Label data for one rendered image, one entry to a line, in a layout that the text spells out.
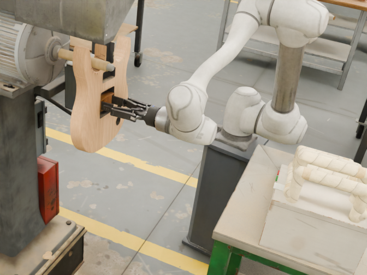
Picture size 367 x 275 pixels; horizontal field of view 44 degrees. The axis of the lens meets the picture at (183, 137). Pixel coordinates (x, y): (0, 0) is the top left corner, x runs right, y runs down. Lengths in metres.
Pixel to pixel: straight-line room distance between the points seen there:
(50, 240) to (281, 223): 1.24
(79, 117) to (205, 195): 1.04
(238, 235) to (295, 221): 0.19
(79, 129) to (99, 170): 1.59
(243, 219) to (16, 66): 0.87
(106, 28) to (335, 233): 0.83
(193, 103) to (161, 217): 1.52
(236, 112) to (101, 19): 1.04
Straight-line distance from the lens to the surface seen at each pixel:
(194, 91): 1.36
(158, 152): 3.36
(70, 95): 1.89
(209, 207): 2.42
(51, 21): 1.38
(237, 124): 2.16
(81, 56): 1.48
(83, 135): 1.58
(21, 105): 1.82
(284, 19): 1.71
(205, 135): 1.50
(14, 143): 1.86
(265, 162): 1.73
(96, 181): 3.03
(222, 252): 1.43
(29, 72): 1.56
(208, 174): 2.31
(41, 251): 2.17
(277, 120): 2.05
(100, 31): 1.29
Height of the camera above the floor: 1.84
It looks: 31 degrees down
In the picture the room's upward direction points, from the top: 9 degrees clockwise
